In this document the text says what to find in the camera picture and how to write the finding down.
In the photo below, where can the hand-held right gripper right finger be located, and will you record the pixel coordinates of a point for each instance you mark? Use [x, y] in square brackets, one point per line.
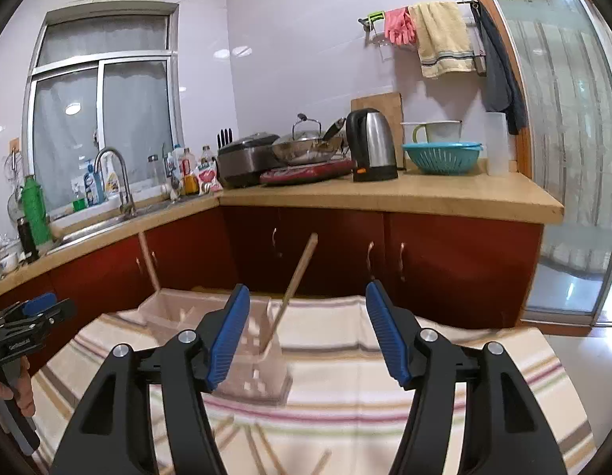
[385, 336]

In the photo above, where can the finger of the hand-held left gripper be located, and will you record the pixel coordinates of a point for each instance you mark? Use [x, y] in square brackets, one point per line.
[38, 304]
[58, 312]

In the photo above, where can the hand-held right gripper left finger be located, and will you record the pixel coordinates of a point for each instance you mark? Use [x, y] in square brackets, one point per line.
[231, 336]

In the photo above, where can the pink perforated utensil holder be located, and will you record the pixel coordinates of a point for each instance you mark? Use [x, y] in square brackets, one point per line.
[263, 376]

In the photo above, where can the wooden chopstick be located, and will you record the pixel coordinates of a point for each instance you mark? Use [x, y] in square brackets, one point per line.
[293, 282]
[148, 260]
[221, 426]
[320, 461]
[273, 452]
[255, 450]

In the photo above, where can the person's left hand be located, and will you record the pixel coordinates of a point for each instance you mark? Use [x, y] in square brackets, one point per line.
[16, 391]

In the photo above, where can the glass bowls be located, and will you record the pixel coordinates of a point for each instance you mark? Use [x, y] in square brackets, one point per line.
[4, 260]

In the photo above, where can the dark bottle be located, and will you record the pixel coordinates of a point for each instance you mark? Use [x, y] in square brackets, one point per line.
[26, 237]

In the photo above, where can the striped tablecloth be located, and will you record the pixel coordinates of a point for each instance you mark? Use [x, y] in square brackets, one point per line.
[335, 396]

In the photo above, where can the steel sink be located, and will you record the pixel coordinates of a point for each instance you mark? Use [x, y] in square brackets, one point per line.
[88, 230]

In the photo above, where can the red kitchen cabinet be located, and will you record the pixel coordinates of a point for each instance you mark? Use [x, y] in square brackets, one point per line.
[459, 267]

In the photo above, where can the green dish soap bottle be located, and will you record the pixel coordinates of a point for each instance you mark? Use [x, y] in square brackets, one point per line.
[79, 200]

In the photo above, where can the blue detergent bottle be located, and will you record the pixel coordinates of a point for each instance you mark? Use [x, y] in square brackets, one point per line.
[93, 185]

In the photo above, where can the white spray bottle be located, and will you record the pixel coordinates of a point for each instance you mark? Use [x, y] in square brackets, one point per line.
[110, 178]

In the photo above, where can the wooden kitchen countertop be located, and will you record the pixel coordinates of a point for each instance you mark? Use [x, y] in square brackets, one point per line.
[434, 198]

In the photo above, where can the metal faucet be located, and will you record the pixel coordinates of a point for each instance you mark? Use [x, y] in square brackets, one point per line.
[122, 173]

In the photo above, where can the pink white packet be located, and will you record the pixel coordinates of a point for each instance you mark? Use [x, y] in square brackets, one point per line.
[208, 180]

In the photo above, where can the red label bottle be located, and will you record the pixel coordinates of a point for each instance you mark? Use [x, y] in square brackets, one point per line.
[188, 173]

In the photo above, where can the glass jar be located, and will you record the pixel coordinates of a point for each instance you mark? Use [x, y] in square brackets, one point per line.
[156, 173]

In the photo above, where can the dark rice cooker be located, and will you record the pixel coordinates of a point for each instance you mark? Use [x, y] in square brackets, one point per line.
[241, 163]

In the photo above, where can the red induction cooker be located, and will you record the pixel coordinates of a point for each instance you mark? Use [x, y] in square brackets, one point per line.
[306, 173]

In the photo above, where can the teal plastic colander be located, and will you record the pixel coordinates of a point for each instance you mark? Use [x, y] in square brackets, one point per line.
[442, 161]

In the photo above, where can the steel electric kettle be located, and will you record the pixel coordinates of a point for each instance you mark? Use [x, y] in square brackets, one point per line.
[372, 148]

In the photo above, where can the metal wok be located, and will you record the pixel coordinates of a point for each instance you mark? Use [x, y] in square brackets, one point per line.
[301, 154]

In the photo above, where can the sliding window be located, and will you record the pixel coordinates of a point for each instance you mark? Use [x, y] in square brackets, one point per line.
[132, 109]

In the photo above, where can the white plastic container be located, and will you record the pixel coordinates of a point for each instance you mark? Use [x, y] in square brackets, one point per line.
[496, 143]

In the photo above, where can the wooden cutting board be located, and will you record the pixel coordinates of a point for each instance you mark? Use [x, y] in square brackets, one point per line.
[380, 101]

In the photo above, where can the glass sliding door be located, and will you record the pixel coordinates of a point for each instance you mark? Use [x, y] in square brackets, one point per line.
[568, 133]

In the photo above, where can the dark hanging cloth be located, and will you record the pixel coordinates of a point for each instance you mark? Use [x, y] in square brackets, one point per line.
[499, 74]

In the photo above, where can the yellow towel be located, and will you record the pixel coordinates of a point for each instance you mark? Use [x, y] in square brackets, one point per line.
[442, 39]

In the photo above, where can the pink rubber gloves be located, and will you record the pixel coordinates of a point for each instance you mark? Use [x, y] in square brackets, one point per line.
[400, 27]

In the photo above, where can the metal towel rack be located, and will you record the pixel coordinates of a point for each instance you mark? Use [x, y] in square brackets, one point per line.
[372, 22]

